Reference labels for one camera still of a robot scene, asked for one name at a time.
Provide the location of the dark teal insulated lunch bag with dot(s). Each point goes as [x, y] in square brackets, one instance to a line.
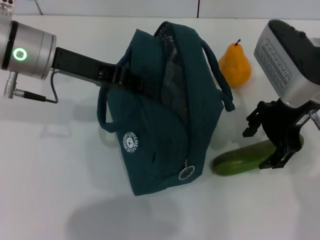
[155, 150]

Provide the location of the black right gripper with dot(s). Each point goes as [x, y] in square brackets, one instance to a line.
[282, 125]

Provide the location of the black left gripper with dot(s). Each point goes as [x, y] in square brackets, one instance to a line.
[80, 65]

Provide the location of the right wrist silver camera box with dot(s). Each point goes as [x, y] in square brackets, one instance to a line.
[280, 62]

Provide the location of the orange pear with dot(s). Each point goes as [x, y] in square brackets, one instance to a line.
[236, 67]

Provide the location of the green cucumber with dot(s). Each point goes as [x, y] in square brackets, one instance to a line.
[240, 160]

